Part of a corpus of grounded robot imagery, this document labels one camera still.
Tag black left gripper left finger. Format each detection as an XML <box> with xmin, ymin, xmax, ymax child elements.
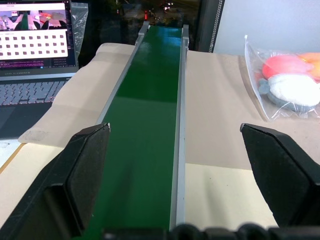
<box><xmin>0</xmin><ymin>122</ymin><xmax>111</xmax><ymax>240</ymax></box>

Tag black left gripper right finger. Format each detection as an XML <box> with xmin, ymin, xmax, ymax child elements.
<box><xmin>239</xmin><ymin>122</ymin><xmax>320</xmax><ymax>229</ymax></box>

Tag green conveyor belt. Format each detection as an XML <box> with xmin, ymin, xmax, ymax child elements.
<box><xmin>82</xmin><ymin>20</ymin><xmax>190</xmax><ymax>240</ymax></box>

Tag clear bag of plush toys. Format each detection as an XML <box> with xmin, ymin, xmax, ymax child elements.
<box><xmin>243</xmin><ymin>34</ymin><xmax>320</xmax><ymax>123</ymax></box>

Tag beige table cloth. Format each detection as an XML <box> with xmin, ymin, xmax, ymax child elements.
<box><xmin>18</xmin><ymin>42</ymin><xmax>277</xmax><ymax>172</ymax></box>

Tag open grey laptop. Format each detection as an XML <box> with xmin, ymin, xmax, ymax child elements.
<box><xmin>0</xmin><ymin>0</ymin><xmax>79</xmax><ymax>140</ymax></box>

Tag clear empty plastic bag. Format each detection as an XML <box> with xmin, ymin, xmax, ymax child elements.
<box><xmin>70</xmin><ymin>5</ymin><xmax>90</xmax><ymax>69</ymax></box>

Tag dark window frame post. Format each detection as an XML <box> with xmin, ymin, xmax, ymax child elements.
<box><xmin>195</xmin><ymin>0</ymin><xmax>226</xmax><ymax>53</ymax></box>

